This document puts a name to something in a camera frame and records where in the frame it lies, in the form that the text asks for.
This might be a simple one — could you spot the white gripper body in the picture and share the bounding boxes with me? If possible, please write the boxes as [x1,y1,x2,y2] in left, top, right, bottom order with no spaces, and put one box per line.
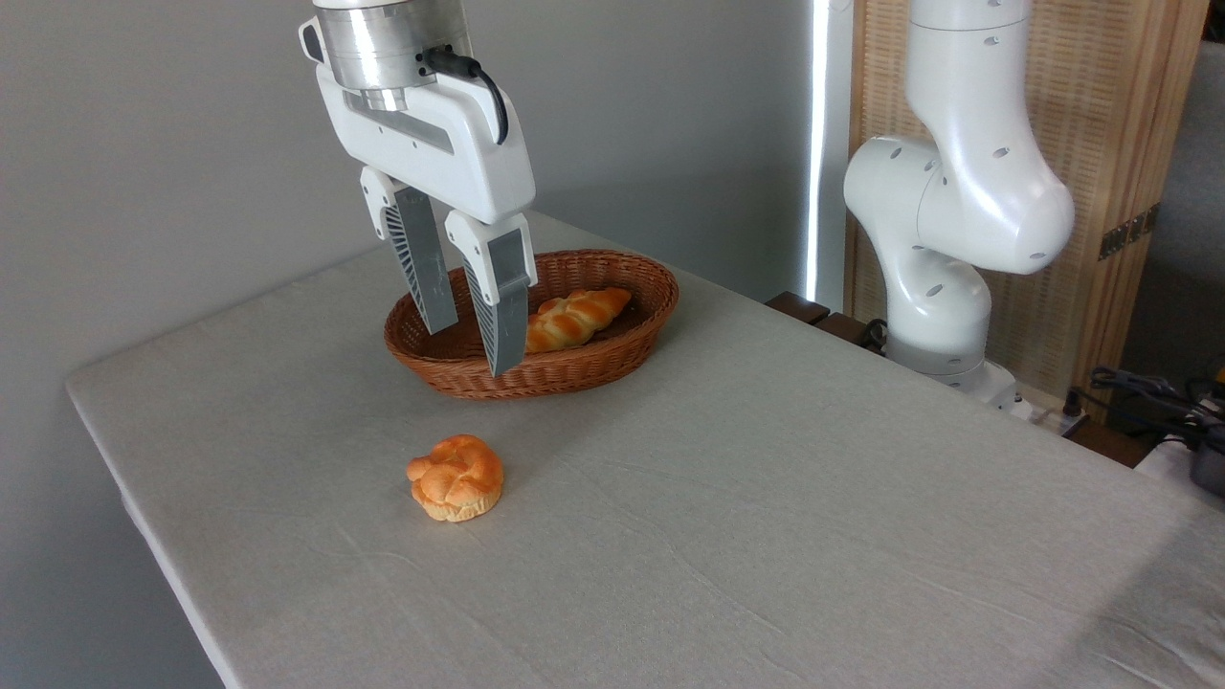
[315,65,538,227]

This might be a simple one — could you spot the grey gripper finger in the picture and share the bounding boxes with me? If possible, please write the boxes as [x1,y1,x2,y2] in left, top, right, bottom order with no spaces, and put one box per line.
[360,166,459,336]
[444,211,538,378]

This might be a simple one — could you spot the long braided bread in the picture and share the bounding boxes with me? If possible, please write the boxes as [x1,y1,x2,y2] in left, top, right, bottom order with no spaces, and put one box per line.
[524,287,634,355]

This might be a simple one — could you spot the round knotted bread roll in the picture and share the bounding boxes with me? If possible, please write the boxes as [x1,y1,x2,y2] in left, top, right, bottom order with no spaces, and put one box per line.
[406,434,505,523]

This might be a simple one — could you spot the brown wicker basket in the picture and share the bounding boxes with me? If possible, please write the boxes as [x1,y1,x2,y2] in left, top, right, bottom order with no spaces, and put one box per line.
[384,250,680,401]

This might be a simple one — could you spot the silver wrist flange cylinder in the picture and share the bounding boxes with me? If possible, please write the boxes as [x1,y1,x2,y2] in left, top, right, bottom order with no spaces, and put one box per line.
[299,0,474,112]

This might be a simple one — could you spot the dark brown wooden block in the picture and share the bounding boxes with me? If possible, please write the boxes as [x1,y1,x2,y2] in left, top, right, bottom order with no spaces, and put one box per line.
[766,291,832,326]

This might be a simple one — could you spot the beige tablecloth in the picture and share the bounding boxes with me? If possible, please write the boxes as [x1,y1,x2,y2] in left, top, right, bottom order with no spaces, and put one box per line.
[65,209,1225,689]

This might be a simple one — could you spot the black screen hinge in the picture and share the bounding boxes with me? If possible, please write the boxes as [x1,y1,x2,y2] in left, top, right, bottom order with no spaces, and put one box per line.
[1099,203,1162,261]

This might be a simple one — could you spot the wooden bamboo screen panel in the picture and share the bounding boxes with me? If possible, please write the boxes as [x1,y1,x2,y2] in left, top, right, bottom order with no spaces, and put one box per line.
[846,0,1212,422]

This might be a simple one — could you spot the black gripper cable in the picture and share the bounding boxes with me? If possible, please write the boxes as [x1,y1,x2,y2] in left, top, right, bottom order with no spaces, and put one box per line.
[418,46,511,146]

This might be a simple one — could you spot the black cable bundle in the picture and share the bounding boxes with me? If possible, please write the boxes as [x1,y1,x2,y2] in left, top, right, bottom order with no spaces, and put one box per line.
[1062,367,1225,453]

